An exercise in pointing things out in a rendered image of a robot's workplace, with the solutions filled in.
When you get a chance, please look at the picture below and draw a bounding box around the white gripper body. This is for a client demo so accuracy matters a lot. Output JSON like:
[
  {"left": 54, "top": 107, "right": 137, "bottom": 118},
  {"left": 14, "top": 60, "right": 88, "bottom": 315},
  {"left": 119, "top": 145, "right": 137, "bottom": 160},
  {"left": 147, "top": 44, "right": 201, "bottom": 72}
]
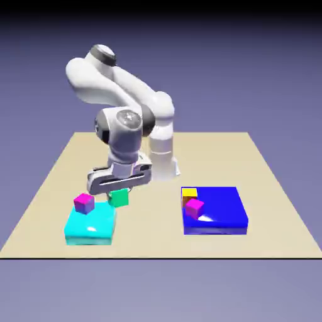
[{"left": 86, "top": 164, "right": 153, "bottom": 196}]

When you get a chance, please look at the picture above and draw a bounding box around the small magenta cube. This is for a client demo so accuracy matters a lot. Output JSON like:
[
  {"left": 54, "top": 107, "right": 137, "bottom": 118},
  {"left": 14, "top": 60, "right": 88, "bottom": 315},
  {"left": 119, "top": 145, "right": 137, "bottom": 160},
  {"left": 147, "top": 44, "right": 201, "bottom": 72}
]
[
  {"left": 185, "top": 197, "right": 205, "bottom": 220},
  {"left": 73, "top": 192, "right": 96, "bottom": 215}
]

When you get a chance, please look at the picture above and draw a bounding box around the large cyan box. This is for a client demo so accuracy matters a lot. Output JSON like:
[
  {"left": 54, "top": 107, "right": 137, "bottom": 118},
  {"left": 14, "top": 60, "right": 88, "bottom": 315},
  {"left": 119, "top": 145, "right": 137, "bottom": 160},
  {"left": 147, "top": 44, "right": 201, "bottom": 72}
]
[{"left": 64, "top": 201, "right": 118, "bottom": 247}]

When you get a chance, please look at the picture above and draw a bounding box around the small green cube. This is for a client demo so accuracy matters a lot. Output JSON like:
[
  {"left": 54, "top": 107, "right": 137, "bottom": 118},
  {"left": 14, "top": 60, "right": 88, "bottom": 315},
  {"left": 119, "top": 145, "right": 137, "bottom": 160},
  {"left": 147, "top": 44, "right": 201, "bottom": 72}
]
[{"left": 108, "top": 188, "right": 130, "bottom": 208}]

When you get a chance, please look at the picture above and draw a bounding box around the small yellow cube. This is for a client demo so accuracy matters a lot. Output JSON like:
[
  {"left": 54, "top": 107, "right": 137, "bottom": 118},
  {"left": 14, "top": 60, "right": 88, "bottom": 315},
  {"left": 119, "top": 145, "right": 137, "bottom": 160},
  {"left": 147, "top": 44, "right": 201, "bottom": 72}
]
[{"left": 181, "top": 187, "right": 198, "bottom": 208}]

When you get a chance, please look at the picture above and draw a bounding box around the large blue box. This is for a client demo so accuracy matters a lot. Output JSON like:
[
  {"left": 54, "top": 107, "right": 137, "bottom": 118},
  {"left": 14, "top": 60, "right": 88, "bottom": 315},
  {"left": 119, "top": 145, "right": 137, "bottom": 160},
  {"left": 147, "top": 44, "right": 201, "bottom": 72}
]
[{"left": 180, "top": 186, "right": 249, "bottom": 236}]

